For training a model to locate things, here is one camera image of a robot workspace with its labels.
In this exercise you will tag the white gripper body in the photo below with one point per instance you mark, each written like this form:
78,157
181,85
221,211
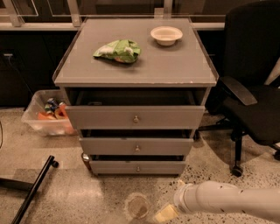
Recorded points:
178,199

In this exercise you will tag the grey bottom drawer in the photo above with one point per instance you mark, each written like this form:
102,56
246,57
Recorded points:
140,165

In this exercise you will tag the grey drawer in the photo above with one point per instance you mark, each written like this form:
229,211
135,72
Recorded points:
140,165
136,142
135,109

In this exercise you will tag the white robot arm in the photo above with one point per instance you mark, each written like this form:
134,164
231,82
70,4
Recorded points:
222,198

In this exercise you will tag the grey middle drawer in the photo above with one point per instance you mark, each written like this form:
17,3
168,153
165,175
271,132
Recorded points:
136,142

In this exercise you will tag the grey drawer cabinet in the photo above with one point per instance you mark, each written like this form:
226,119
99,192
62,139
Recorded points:
183,65

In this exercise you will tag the grey top drawer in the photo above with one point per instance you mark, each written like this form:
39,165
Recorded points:
135,109

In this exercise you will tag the soda can behind cabinet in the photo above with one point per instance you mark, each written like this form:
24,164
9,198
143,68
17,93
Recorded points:
85,159

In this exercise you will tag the black office chair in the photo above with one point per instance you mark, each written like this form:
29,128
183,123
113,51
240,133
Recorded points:
245,94

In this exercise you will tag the orange item in bin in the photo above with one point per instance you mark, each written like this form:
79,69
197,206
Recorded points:
53,113

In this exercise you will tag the green chip bag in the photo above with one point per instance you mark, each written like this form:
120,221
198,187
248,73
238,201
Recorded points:
123,50

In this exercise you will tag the cans in bin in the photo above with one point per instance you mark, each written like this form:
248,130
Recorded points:
51,104

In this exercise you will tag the clear plastic storage bin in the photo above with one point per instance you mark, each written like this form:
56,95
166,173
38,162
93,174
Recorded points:
33,115

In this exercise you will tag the black metal stand leg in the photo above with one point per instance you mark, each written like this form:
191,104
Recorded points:
30,188

